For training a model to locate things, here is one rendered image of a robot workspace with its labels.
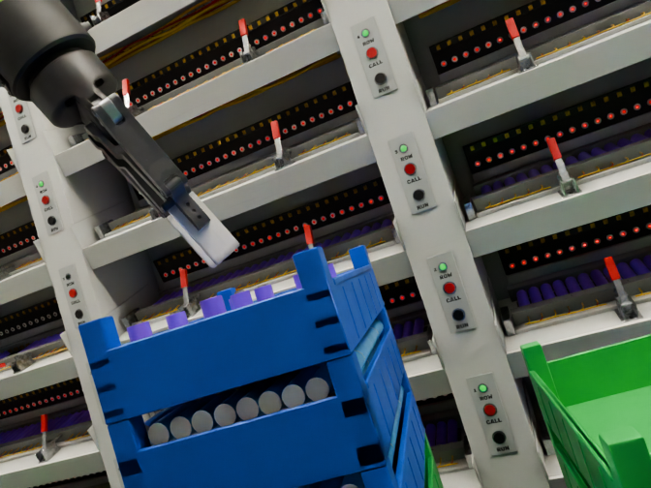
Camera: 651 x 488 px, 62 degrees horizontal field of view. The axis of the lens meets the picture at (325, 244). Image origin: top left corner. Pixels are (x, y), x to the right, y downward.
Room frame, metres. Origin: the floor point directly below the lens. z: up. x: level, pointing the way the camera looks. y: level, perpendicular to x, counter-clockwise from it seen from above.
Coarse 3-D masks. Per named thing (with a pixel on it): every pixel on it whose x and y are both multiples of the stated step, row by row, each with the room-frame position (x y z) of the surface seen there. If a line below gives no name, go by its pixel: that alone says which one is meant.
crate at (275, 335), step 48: (336, 288) 0.41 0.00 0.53; (96, 336) 0.42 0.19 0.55; (192, 336) 0.40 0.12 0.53; (240, 336) 0.40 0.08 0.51; (288, 336) 0.39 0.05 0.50; (336, 336) 0.38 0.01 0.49; (96, 384) 0.42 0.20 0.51; (144, 384) 0.41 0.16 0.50; (192, 384) 0.40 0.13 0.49; (240, 384) 0.40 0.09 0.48
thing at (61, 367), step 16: (16, 336) 1.34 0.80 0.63; (64, 336) 1.07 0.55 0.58; (64, 352) 1.13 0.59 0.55; (32, 368) 1.12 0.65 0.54; (48, 368) 1.10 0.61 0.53; (64, 368) 1.09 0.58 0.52; (0, 384) 1.15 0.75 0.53; (16, 384) 1.14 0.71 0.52; (32, 384) 1.13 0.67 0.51; (48, 384) 1.12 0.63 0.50; (0, 400) 1.16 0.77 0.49
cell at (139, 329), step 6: (132, 324) 0.44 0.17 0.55; (138, 324) 0.44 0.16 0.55; (144, 324) 0.44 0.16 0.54; (132, 330) 0.44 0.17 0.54; (138, 330) 0.44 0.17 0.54; (144, 330) 0.44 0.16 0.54; (150, 330) 0.45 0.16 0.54; (132, 336) 0.44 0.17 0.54; (138, 336) 0.44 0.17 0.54; (144, 336) 0.44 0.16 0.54
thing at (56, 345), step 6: (54, 342) 1.15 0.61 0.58; (60, 342) 1.14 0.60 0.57; (36, 348) 1.17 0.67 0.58; (42, 348) 1.16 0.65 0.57; (48, 348) 1.16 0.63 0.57; (54, 348) 1.15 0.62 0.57; (60, 348) 1.14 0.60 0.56; (66, 348) 1.12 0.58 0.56; (18, 354) 1.18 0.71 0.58; (36, 354) 1.17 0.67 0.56; (42, 354) 1.17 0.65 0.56; (0, 360) 1.20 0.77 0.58; (6, 360) 1.20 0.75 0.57; (12, 360) 1.19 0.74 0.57; (6, 366) 1.20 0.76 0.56
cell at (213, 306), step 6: (204, 300) 0.42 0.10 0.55; (210, 300) 0.42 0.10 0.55; (216, 300) 0.43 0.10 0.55; (222, 300) 0.43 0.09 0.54; (204, 306) 0.42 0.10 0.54; (210, 306) 0.42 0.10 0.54; (216, 306) 0.42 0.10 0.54; (222, 306) 0.43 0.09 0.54; (204, 312) 0.43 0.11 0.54; (210, 312) 0.42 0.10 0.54; (216, 312) 0.42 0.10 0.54; (222, 312) 0.43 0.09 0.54; (204, 318) 0.43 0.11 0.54
